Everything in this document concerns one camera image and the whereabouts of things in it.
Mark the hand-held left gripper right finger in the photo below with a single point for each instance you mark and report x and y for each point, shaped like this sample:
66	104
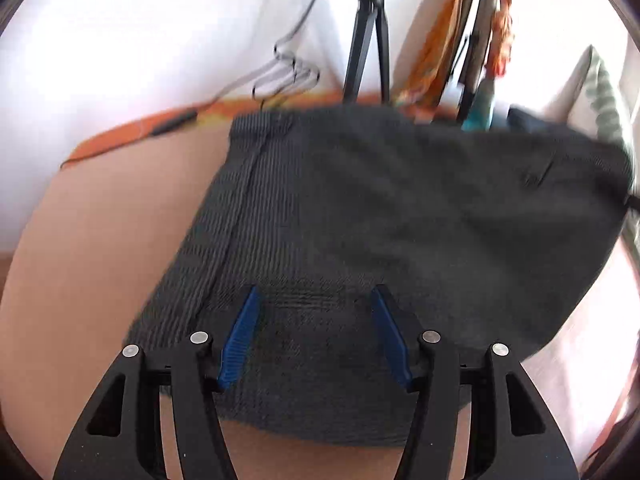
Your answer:
392	336

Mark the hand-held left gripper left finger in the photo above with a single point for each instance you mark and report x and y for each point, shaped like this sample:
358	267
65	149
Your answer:
239	336

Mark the dark grey pants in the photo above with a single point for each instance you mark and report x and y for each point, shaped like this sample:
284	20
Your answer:
380	210

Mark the teal bottle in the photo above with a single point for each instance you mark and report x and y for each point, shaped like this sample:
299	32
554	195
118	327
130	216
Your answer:
481	105

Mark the orange patterned cloth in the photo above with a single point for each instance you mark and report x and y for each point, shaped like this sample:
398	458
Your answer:
440	50

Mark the black tripod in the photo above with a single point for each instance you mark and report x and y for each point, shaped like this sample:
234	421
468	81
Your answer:
367	35

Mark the black folding stand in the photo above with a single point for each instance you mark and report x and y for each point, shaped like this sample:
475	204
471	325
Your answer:
475	45

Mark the green patterned pillow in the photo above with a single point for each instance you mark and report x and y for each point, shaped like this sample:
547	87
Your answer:
602	100

